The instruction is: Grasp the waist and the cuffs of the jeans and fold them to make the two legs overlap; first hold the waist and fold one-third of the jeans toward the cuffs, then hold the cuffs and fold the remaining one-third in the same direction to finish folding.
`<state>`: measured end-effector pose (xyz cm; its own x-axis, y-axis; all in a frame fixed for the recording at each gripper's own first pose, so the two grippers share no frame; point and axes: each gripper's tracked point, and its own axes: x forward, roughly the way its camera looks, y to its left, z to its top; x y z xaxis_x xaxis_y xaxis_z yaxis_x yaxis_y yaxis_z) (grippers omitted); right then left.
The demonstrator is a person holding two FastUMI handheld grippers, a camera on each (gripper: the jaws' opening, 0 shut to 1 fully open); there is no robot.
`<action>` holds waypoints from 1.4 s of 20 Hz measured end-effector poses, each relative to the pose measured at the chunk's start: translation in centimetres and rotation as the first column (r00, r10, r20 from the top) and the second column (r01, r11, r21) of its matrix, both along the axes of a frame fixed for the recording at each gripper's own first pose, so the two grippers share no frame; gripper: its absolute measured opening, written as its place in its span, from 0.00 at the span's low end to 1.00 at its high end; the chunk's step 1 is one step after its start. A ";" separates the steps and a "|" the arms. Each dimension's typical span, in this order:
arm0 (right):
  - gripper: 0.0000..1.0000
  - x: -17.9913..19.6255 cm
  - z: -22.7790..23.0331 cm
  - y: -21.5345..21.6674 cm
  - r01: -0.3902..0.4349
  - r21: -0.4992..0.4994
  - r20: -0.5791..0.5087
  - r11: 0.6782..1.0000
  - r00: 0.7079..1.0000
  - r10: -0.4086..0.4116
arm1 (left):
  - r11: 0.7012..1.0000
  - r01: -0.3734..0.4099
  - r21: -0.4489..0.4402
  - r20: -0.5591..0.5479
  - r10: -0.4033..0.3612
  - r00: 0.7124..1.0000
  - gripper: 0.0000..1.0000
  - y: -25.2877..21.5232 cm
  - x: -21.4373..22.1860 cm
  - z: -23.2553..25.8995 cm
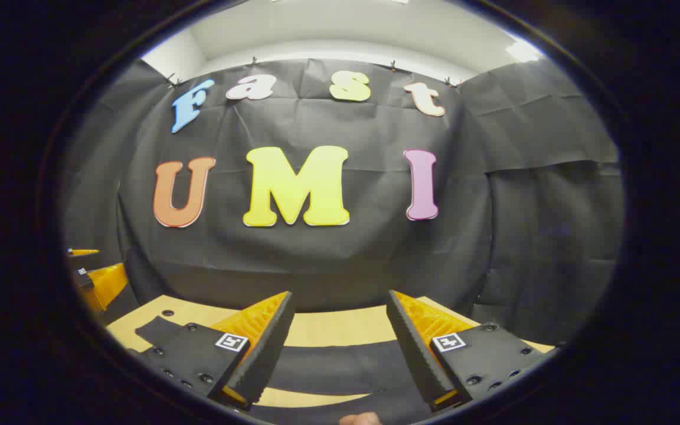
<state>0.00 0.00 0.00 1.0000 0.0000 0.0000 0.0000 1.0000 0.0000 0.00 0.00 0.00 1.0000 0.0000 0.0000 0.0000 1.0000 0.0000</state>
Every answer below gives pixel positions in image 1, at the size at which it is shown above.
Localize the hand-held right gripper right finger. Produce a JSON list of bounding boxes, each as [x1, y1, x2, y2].
[[386, 289, 559, 413]]

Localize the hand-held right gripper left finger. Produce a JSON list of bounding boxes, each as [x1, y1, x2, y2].
[[129, 290, 295, 411]]

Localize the black jeans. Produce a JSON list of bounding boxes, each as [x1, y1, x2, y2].
[[133, 316, 441, 425]]

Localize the black backdrop cloth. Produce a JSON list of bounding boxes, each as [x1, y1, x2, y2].
[[63, 57, 624, 349]]

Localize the ceiling light panel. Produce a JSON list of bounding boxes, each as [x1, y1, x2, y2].
[[505, 38, 544, 63]]

